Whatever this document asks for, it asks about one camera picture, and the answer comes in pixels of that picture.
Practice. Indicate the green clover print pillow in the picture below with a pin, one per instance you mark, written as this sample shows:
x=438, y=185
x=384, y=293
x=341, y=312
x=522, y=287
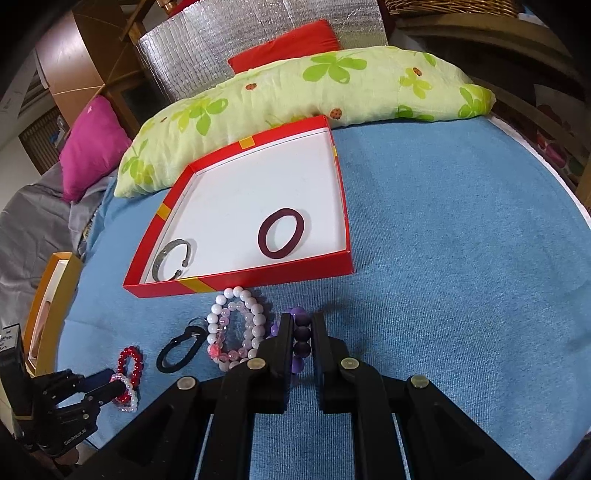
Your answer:
x=323, y=83

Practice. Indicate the red seat cushion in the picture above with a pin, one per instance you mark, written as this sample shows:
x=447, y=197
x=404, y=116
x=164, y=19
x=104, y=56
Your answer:
x=184, y=5

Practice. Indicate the wooden shelf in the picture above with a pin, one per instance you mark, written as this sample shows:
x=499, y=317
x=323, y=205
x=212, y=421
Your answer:
x=517, y=64

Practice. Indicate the wicker basket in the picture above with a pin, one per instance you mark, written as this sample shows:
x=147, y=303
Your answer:
x=452, y=7

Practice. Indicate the red cardboard box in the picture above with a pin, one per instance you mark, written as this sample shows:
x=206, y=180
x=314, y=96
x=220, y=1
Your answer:
x=277, y=277

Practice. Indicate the wooden chair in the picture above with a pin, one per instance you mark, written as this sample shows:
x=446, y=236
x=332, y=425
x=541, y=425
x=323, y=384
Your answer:
x=134, y=27

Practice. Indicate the brown round wooden board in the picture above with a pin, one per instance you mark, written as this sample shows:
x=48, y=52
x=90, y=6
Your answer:
x=69, y=50

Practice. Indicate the pink cushion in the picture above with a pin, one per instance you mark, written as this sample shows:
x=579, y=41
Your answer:
x=92, y=143

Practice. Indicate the blue towel mat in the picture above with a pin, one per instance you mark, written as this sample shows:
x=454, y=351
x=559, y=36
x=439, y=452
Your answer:
x=461, y=277

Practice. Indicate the yellow cardboard box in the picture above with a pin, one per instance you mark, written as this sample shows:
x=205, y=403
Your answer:
x=69, y=277

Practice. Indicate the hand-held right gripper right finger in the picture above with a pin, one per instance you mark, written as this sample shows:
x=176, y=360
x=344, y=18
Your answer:
x=323, y=362

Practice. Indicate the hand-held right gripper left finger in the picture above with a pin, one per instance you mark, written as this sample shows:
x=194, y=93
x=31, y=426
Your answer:
x=277, y=360

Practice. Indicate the rattan cabinet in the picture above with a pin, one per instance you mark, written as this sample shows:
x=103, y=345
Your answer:
x=41, y=138

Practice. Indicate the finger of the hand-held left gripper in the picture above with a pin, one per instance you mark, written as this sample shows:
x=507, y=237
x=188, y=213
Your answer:
x=99, y=376
x=106, y=392

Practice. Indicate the grey blanket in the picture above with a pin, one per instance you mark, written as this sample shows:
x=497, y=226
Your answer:
x=27, y=230

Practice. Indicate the black carabiner clip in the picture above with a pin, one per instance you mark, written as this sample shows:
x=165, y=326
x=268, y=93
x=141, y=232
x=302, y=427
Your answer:
x=162, y=356

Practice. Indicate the dark red bangle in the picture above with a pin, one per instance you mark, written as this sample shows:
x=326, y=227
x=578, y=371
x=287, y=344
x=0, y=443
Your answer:
x=265, y=247

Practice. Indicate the silver foil insulation mat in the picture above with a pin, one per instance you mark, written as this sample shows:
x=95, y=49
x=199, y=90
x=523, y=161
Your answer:
x=194, y=55

